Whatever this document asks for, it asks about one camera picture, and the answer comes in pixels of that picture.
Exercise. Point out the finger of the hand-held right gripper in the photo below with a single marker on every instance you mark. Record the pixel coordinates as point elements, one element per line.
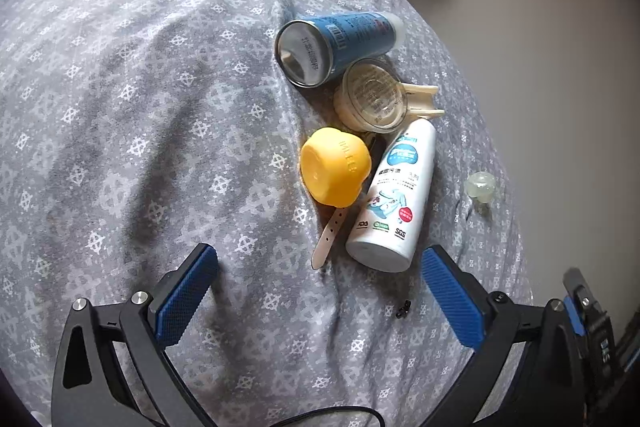
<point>575,314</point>

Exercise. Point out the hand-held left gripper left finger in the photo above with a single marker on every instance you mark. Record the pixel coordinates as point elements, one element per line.
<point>187,292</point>

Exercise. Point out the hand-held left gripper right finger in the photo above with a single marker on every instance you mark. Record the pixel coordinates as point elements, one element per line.
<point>452,302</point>

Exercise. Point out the white spray bottle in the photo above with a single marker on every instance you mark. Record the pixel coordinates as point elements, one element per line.
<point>395,207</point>

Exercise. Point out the blue metal can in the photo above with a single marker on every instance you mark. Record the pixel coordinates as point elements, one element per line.
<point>350,37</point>

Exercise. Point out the small black piece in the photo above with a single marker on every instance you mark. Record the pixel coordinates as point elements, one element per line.
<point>401,309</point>

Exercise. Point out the small translucent object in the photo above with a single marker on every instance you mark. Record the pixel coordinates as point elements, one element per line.
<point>479,186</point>

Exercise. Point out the yellow plastic cap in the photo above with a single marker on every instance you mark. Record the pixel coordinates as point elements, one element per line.
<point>332,167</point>

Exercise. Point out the grey patterned bedspread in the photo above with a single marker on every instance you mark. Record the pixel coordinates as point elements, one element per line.
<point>150,107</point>

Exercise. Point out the cream plastic clip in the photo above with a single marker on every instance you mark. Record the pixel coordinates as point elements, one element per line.
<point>425,99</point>

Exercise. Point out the clear plastic cup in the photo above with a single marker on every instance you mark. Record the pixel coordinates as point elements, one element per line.
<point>372,94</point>

